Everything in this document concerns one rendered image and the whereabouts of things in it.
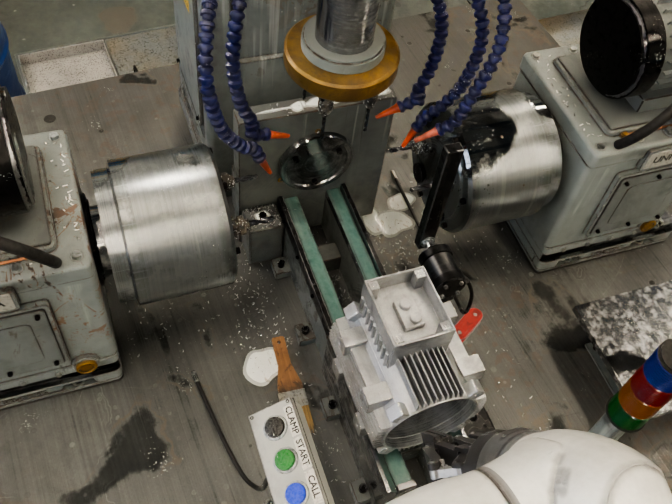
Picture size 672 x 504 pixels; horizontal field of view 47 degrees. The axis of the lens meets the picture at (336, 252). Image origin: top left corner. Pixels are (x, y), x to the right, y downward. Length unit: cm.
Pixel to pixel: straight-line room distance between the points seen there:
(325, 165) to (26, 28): 217
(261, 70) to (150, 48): 122
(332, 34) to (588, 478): 74
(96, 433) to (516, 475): 91
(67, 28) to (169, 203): 227
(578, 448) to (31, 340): 88
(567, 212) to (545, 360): 29
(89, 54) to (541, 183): 169
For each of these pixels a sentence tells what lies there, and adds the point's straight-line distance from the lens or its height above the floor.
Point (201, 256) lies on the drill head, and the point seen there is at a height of 109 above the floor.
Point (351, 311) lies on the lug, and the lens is 120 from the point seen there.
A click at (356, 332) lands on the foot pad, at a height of 108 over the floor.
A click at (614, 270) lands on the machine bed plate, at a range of 176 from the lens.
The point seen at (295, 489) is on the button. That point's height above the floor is 107.
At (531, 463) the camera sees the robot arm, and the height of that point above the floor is 150.
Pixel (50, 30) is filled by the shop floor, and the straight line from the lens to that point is 344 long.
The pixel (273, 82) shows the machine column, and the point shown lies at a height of 111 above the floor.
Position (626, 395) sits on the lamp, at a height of 110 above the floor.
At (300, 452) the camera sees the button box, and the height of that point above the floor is 108.
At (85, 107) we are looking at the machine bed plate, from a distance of 191.
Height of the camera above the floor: 210
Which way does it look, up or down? 54 degrees down
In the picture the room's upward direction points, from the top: 9 degrees clockwise
